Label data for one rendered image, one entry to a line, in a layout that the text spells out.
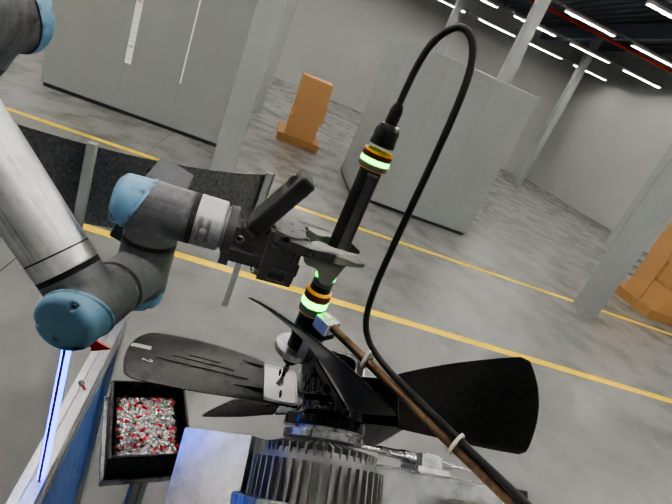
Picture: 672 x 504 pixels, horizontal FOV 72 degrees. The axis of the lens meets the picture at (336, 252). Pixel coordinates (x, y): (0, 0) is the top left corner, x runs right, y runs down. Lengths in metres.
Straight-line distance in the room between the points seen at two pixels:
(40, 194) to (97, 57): 6.43
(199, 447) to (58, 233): 0.51
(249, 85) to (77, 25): 2.84
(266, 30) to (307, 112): 4.02
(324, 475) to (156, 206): 0.46
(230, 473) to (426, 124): 6.28
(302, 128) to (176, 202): 8.14
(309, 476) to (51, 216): 0.49
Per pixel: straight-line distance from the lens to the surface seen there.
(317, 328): 0.74
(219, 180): 2.64
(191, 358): 0.83
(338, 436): 0.81
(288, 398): 0.84
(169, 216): 0.66
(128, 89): 6.94
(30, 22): 0.77
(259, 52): 4.87
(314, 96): 8.69
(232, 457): 0.91
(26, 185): 0.61
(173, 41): 6.74
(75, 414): 1.18
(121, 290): 0.64
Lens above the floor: 1.72
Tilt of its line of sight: 21 degrees down
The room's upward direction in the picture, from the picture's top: 23 degrees clockwise
